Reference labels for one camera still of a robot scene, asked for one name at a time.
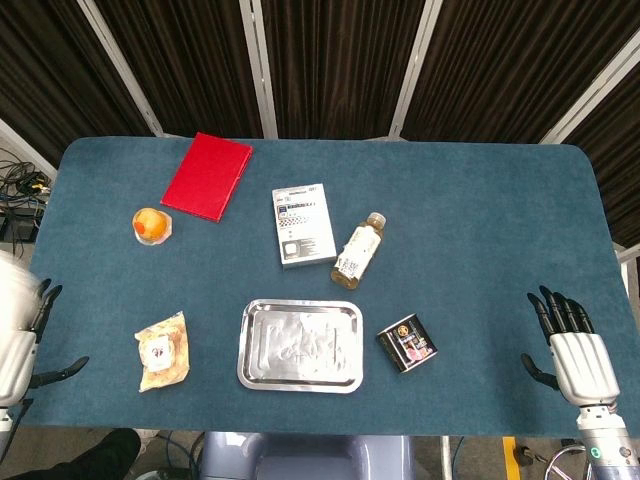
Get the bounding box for white product box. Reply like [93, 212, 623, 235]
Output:
[271, 182, 338, 270]

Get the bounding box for blue table cloth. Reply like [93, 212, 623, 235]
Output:
[19, 136, 632, 437]

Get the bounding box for orange fruit cup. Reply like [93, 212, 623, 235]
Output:
[131, 207, 175, 246]

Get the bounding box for bundle of cables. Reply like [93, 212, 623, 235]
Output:
[0, 158, 54, 251]

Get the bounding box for black food can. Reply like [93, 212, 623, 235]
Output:
[375, 313, 440, 375]

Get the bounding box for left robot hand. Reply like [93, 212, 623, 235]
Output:
[0, 278, 91, 407]

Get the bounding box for dark pleated curtain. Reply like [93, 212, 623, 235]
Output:
[0, 0, 640, 249]

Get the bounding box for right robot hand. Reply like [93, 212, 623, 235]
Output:
[520, 285, 622, 407]

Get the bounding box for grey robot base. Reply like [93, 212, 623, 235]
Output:
[198, 431, 411, 480]

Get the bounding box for black shoe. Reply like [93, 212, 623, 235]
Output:
[29, 427, 142, 480]

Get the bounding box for red book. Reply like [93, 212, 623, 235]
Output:
[159, 131, 255, 224]

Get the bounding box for silver metal tray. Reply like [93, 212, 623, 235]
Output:
[236, 298, 365, 394]

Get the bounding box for tea bottle with label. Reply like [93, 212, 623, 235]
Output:
[329, 211, 387, 290]

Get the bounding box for bread in clear wrapper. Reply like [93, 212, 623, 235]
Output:
[133, 310, 192, 394]

